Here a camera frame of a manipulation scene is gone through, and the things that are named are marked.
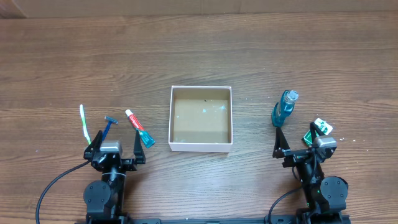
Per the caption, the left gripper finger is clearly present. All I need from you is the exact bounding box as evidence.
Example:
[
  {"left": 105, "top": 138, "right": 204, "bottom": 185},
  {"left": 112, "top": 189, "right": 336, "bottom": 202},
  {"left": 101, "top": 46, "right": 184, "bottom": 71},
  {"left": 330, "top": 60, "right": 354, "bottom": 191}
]
[
  {"left": 87, "top": 130, "right": 103, "bottom": 152},
  {"left": 134, "top": 131, "right": 146, "bottom": 159}
]

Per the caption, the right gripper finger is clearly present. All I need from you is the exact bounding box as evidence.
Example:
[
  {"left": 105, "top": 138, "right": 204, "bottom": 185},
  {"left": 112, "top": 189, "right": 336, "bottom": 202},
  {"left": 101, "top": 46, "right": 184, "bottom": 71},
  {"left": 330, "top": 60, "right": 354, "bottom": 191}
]
[
  {"left": 310, "top": 122, "right": 323, "bottom": 146},
  {"left": 274, "top": 127, "right": 290, "bottom": 152}
]

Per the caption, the green white soap packet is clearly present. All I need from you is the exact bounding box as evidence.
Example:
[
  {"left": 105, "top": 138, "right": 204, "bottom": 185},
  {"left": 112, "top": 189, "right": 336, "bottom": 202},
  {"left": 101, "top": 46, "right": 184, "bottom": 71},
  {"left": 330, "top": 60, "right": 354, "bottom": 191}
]
[{"left": 302, "top": 118, "right": 333, "bottom": 146}]

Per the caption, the green white toothbrush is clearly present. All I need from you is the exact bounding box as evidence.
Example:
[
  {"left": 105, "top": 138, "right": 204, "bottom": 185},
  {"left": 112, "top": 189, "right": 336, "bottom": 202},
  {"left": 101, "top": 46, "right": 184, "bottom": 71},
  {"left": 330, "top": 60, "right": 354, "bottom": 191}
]
[{"left": 80, "top": 105, "right": 91, "bottom": 144}]

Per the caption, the red teal toothpaste tube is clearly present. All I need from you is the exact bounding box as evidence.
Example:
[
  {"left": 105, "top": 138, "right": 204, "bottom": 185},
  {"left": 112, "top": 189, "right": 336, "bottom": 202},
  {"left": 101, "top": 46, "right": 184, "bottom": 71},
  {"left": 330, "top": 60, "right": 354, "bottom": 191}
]
[{"left": 125, "top": 110, "right": 155, "bottom": 148}]

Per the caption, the blue disposable razor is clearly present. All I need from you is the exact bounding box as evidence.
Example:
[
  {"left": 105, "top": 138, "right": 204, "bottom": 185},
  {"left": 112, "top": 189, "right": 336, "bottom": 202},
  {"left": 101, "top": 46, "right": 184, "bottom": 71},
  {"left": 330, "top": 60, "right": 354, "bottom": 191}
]
[{"left": 102, "top": 116, "right": 119, "bottom": 141}]

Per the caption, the blue mouthwash bottle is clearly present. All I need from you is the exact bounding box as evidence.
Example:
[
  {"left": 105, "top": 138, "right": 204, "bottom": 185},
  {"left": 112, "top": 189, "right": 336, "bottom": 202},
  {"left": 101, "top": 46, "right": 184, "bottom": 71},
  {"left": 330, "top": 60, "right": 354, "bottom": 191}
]
[{"left": 271, "top": 90, "right": 299, "bottom": 128}]

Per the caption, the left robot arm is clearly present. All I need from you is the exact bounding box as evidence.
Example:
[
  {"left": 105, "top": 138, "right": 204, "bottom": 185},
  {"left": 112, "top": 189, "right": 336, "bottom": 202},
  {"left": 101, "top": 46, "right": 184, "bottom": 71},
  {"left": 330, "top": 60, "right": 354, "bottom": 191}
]
[{"left": 83, "top": 131, "right": 146, "bottom": 223}]

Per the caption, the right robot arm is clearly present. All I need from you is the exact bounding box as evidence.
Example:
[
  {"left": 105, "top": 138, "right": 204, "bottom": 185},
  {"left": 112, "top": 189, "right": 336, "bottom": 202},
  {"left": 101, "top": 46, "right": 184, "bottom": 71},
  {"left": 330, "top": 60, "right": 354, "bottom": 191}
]
[{"left": 264, "top": 122, "right": 351, "bottom": 223}]

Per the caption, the white open cardboard box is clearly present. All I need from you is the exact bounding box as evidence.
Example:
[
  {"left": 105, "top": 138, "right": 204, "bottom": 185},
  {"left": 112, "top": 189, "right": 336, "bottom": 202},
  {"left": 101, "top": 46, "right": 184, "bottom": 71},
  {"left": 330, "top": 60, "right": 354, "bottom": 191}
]
[{"left": 168, "top": 86, "right": 233, "bottom": 153}]

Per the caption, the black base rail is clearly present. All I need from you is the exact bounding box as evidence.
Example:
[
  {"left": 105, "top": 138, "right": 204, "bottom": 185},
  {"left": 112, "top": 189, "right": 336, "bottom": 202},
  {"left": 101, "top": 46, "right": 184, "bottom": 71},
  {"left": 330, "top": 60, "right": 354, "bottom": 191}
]
[{"left": 76, "top": 215, "right": 351, "bottom": 224}]

